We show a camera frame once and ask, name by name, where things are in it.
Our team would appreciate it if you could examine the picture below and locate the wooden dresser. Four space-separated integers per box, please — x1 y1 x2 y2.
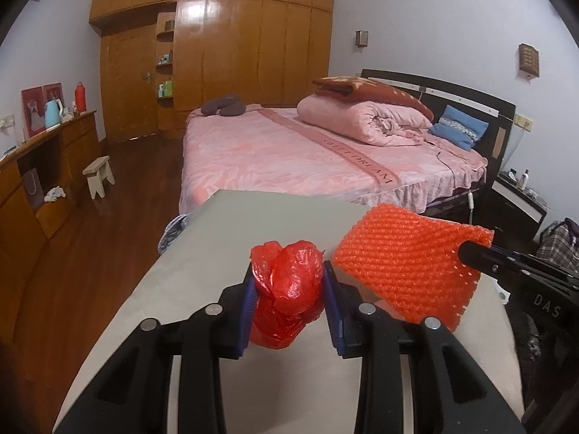
0 109 102 326

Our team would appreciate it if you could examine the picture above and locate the plaid bag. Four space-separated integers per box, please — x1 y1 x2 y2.
536 218 579 264

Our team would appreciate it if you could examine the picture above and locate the wooden door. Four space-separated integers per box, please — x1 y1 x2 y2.
100 25 160 144

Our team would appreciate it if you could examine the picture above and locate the grey neck pillow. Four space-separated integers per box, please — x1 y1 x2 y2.
200 94 246 117

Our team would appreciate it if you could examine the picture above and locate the large red photo frame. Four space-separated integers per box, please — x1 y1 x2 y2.
22 88 46 139

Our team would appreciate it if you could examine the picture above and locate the small white stool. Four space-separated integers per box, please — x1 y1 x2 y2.
83 156 115 200

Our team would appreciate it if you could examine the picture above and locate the orange bubble wrap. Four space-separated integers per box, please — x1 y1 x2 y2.
332 203 495 332

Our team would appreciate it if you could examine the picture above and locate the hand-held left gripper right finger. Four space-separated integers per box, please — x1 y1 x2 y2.
322 260 528 434

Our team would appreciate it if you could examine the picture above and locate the grey paper bag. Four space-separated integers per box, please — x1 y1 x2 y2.
22 168 42 209

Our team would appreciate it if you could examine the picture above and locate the pink rolled quilt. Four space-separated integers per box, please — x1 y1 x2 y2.
296 95 432 146

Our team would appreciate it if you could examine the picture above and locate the dark headboard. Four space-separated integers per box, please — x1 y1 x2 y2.
360 69 516 177

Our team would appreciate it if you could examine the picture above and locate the pink bed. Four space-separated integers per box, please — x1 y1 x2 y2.
178 104 489 215

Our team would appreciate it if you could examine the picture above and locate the brown red blanket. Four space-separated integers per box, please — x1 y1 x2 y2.
312 77 435 120

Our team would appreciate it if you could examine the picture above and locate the checked cloth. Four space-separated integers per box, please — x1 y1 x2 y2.
156 214 191 254

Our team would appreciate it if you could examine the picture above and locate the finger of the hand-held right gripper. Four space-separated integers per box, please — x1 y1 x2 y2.
491 245 579 277
458 239 579 294

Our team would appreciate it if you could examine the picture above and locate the black white nightstand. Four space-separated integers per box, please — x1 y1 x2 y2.
482 169 548 245

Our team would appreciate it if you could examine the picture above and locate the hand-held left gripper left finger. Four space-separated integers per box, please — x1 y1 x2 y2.
53 260 257 434

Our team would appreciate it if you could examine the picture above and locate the light blue kettle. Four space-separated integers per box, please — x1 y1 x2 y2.
44 99 64 127

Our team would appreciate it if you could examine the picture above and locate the blue pillow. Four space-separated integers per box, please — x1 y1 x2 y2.
427 105 488 151

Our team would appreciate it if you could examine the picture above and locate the red plastic bag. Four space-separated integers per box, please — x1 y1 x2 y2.
250 239 326 350

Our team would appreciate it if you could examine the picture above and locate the wooden wardrobe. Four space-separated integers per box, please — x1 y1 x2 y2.
89 0 334 141

